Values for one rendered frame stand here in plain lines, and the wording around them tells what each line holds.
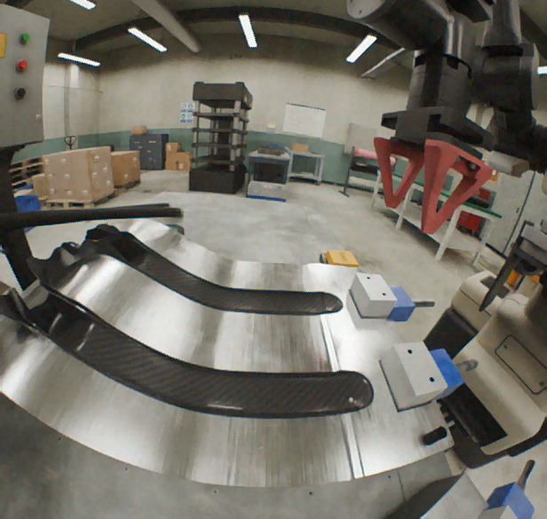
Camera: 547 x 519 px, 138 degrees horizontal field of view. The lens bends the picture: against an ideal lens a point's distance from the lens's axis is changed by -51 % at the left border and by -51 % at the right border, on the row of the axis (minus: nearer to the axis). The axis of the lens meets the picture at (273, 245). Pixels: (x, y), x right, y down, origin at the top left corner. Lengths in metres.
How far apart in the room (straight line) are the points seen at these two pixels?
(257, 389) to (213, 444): 0.06
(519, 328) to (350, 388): 0.36
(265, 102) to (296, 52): 1.76
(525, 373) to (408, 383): 0.35
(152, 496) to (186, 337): 0.16
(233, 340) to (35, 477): 0.27
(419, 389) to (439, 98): 0.23
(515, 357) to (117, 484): 0.57
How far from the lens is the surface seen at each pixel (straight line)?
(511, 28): 0.46
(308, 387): 0.19
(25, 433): 0.35
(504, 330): 0.48
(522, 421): 0.51
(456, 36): 0.24
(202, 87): 4.20
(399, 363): 0.20
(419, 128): 0.19
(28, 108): 0.84
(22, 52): 0.86
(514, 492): 0.31
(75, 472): 0.30
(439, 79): 0.22
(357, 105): 6.97
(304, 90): 6.69
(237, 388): 0.19
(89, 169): 3.83
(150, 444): 0.17
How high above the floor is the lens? 1.05
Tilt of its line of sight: 28 degrees down
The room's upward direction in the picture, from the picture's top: 8 degrees clockwise
